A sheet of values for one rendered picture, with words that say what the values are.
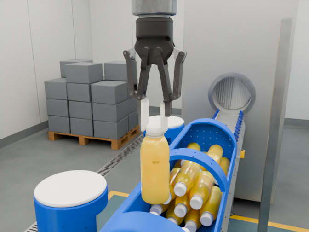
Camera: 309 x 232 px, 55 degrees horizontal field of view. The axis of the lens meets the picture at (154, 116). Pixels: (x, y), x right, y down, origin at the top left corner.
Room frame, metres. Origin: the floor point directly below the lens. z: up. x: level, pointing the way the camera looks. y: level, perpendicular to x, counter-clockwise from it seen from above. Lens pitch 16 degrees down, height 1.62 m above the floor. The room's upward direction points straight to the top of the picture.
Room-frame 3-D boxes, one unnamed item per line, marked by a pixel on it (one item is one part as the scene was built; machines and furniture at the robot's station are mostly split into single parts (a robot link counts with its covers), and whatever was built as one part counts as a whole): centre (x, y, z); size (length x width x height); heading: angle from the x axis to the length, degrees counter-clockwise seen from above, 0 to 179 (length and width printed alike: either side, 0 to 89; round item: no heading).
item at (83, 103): (4.52, 0.96, 0.59); 1.20 x 0.80 x 1.19; 70
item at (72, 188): (1.05, 0.33, 1.03); 0.28 x 0.28 x 0.01
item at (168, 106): (0.60, -0.04, 1.48); 0.03 x 0.01 x 0.05; 71
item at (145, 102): (0.62, 0.02, 1.45); 0.03 x 0.01 x 0.07; 161
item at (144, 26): (0.62, 0.00, 1.61); 0.08 x 0.07 x 0.09; 71
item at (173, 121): (1.96, -0.07, 1.03); 0.28 x 0.28 x 0.01
